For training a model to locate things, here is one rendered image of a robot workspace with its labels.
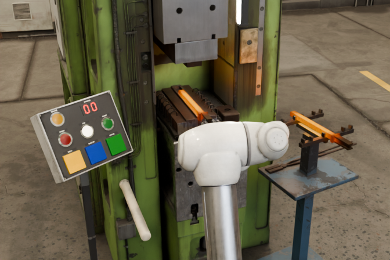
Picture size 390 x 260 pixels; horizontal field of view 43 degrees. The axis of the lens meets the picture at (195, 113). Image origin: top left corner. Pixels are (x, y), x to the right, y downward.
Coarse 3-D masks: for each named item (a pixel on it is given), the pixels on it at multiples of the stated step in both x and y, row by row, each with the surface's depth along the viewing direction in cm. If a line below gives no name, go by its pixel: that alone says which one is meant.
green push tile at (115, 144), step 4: (112, 136) 206; (116, 136) 207; (120, 136) 208; (108, 140) 204; (112, 140) 206; (116, 140) 207; (120, 140) 208; (108, 144) 204; (112, 144) 205; (116, 144) 206; (120, 144) 208; (124, 144) 209; (112, 148) 205; (116, 148) 206; (120, 148) 207; (124, 148) 208; (112, 152) 205; (116, 152) 206; (120, 152) 207
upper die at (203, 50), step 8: (208, 40) 220; (216, 40) 221; (160, 48) 239; (168, 48) 226; (176, 48) 216; (184, 48) 217; (192, 48) 219; (200, 48) 220; (208, 48) 221; (216, 48) 223; (168, 56) 228; (176, 56) 218; (184, 56) 219; (192, 56) 220; (200, 56) 222; (208, 56) 223; (216, 56) 224
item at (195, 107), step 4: (180, 92) 258; (184, 92) 258; (184, 96) 253; (188, 96) 253; (188, 100) 248; (192, 100) 248; (192, 104) 243; (196, 104) 243; (192, 108) 243; (196, 108) 239; (200, 108) 239; (196, 112) 237; (200, 112) 234; (204, 112) 232; (200, 116) 232; (204, 116) 228; (208, 116) 227; (200, 120) 233; (208, 120) 225
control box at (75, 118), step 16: (96, 96) 206; (48, 112) 192; (64, 112) 196; (80, 112) 200; (96, 112) 205; (112, 112) 209; (48, 128) 191; (64, 128) 195; (80, 128) 199; (96, 128) 203; (112, 128) 207; (48, 144) 190; (80, 144) 198; (128, 144) 211; (48, 160) 195; (112, 160) 205; (64, 176) 191
